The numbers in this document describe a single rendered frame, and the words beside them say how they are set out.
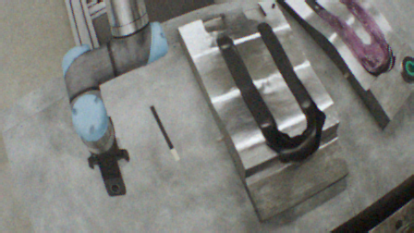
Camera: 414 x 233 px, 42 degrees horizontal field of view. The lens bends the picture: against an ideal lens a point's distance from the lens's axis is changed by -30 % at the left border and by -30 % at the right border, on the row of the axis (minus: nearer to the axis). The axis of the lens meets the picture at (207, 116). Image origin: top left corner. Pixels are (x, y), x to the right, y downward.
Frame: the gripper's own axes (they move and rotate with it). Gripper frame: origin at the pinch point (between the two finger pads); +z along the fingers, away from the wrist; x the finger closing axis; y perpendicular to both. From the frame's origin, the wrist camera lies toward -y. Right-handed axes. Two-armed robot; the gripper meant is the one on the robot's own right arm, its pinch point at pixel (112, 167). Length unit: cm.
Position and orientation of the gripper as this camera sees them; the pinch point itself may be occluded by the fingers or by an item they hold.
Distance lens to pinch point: 155.4
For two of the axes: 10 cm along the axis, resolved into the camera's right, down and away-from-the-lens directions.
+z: -0.1, 2.8, 9.6
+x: -9.6, 2.5, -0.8
